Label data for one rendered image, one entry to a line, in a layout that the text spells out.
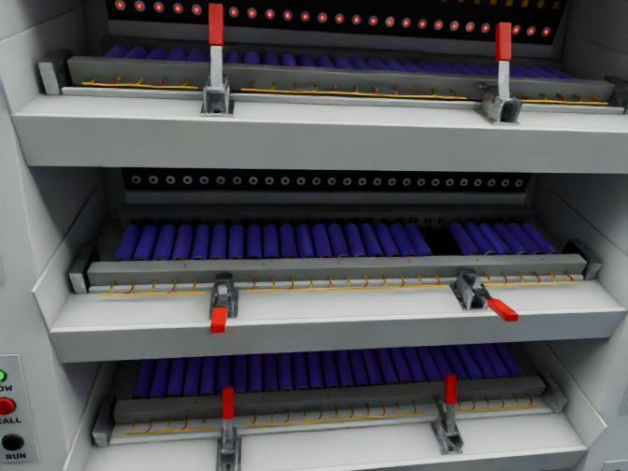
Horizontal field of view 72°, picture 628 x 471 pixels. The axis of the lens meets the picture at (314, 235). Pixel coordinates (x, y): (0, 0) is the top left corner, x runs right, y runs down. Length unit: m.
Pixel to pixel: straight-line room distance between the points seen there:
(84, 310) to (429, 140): 0.37
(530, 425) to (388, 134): 0.44
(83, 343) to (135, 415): 0.15
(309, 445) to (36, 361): 0.31
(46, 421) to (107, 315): 0.12
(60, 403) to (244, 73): 0.37
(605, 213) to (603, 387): 0.21
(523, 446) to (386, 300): 0.28
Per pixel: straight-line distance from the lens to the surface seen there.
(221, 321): 0.38
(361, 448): 0.58
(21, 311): 0.47
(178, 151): 0.40
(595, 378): 0.66
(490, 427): 0.65
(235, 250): 0.49
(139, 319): 0.46
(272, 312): 0.45
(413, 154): 0.42
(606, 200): 0.62
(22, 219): 0.44
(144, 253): 0.51
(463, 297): 0.50
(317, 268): 0.47
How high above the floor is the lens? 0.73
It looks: 17 degrees down
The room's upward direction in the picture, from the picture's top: 2 degrees clockwise
